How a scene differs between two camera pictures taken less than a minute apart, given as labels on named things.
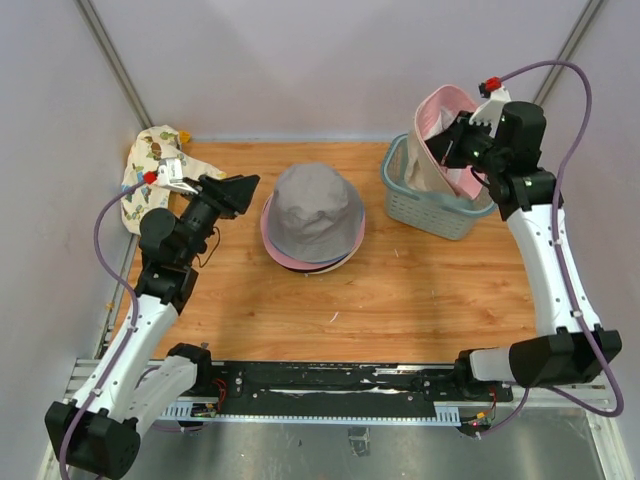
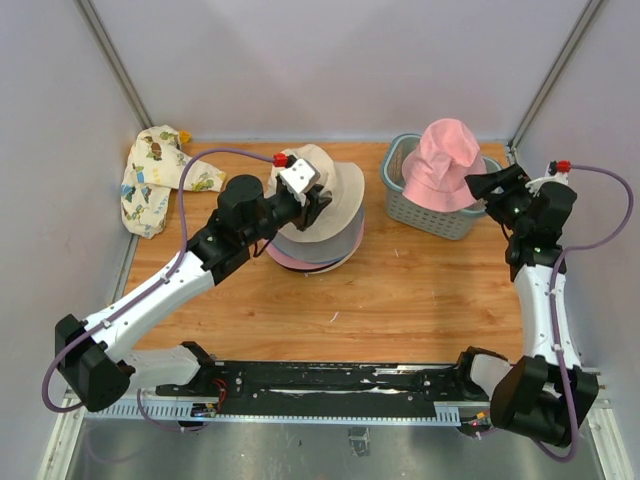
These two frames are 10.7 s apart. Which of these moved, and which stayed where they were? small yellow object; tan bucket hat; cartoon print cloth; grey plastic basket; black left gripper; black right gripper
Moved: black left gripper; black right gripper; tan bucket hat
Stayed: small yellow object; grey plastic basket; cartoon print cloth
